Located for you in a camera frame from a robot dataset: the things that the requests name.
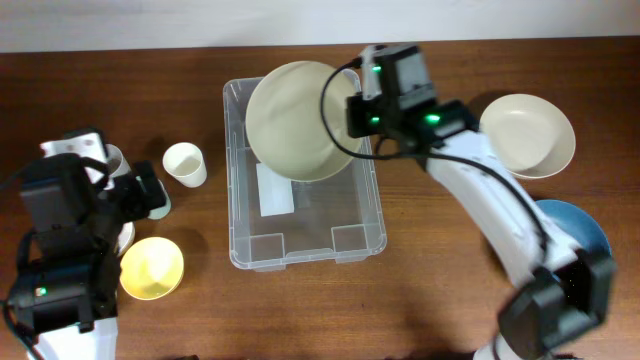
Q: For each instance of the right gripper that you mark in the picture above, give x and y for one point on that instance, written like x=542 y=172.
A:
x=355 y=124

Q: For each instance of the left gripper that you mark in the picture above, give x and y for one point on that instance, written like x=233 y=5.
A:
x=130 y=188

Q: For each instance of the grey plastic cup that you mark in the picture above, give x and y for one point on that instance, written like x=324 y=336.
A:
x=117 y=164

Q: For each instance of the mint green plastic cup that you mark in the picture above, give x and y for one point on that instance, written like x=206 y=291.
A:
x=161 y=212

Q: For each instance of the small white bowl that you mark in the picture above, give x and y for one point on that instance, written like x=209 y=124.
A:
x=125 y=238

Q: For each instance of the cream plastic cup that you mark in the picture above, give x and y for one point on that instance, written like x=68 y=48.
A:
x=184 y=161

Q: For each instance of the small yellow bowl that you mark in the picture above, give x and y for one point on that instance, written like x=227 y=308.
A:
x=152 y=268

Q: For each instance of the cream plate bowl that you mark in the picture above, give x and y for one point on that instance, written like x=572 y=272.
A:
x=296 y=118

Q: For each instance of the beige plate bowl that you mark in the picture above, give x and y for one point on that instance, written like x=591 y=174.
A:
x=532 y=137

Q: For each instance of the blue plate bowl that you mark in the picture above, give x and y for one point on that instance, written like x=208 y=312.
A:
x=577 y=223

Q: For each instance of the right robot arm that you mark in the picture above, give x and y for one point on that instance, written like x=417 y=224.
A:
x=563 y=281

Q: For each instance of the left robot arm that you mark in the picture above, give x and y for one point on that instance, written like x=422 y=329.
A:
x=64 y=299

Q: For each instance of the clear plastic storage container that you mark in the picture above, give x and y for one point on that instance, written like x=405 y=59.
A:
x=339 y=218

